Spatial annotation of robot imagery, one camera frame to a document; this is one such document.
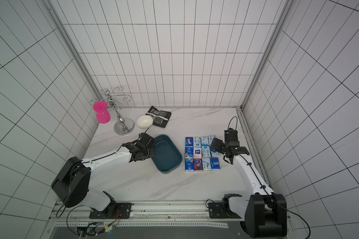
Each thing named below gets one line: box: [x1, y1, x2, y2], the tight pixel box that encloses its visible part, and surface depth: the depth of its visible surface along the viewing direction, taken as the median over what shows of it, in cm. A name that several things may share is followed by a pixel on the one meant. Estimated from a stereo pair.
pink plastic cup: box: [92, 101, 112, 124], surface depth 83 cm
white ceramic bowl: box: [136, 115, 154, 129], surface depth 109 cm
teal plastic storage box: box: [151, 134, 183, 174], surface depth 92 cm
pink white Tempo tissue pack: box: [193, 146, 202, 159], surface depth 94 cm
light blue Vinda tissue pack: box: [192, 136, 202, 148], surface depth 98 cm
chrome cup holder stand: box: [104, 90, 136, 136], surface depth 108 cm
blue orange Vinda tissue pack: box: [184, 145, 194, 159], surface depth 94 cm
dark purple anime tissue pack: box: [193, 158, 204, 171], surface depth 88 cm
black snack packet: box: [145, 105, 173, 128], surface depth 115 cm
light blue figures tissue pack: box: [201, 143, 211, 158], surface depth 94 cm
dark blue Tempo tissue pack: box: [184, 136, 194, 148], surface depth 97 cm
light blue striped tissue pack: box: [201, 157, 212, 171], surface depth 89 cm
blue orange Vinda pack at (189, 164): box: [184, 157, 194, 172], surface depth 89 cm
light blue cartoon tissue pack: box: [200, 143, 210, 150], surface depth 97 cm
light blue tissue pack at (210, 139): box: [208, 134, 215, 146], surface depth 100 cm
